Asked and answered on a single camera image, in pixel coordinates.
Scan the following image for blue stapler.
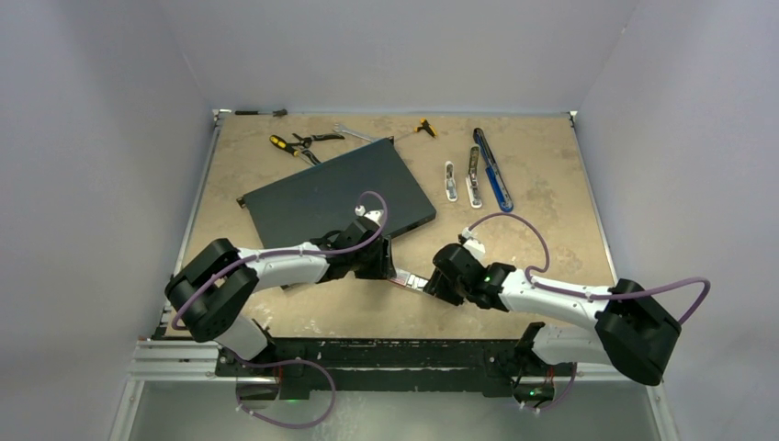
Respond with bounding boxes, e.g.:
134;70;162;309
473;128;514;212

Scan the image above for white stapler part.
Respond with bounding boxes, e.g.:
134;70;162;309
445;161;458;202

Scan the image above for red white staple box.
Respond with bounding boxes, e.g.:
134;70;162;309
389;270;412;287

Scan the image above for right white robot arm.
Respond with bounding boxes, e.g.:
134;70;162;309
423;243;682;386

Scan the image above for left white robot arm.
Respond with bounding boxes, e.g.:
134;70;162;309
164;210;395;376

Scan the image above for silver wrench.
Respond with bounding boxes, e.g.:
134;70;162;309
333;123;377;142

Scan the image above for small yellow black screwdriver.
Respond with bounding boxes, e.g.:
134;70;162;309
393;118;437;141

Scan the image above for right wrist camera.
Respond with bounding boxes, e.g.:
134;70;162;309
458;228;486;259

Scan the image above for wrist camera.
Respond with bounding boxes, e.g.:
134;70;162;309
458;228;486;259
355;205;386;226

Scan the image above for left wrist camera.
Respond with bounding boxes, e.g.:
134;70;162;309
355;205;386;226

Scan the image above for dark flat network switch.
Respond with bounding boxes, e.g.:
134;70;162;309
237;139;436;248

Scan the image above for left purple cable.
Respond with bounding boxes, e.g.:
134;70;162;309
170;190;390;332

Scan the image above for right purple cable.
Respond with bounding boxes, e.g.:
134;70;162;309
461;211;712;327

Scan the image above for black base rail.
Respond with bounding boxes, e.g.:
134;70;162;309
216;337;572;400

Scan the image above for black handled cutters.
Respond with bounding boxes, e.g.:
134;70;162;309
292;132;344;150

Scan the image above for black tool at wall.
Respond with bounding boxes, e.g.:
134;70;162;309
233;108;288;118

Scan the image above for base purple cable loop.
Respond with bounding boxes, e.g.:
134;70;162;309
235;358;337;430

